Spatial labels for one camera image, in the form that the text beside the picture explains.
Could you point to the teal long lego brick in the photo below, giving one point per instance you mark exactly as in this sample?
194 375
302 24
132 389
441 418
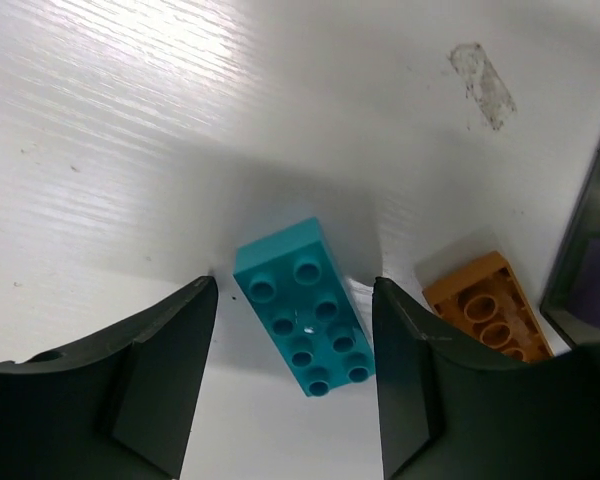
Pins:
293 284

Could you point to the orange lego brick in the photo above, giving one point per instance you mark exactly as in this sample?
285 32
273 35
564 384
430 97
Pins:
484 300

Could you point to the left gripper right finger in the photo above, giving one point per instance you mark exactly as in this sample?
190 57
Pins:
452 408

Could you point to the dark smoky plastic container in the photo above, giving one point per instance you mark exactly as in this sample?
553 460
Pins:
561 304

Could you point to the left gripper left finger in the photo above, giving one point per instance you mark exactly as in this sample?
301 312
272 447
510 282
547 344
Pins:
116 404

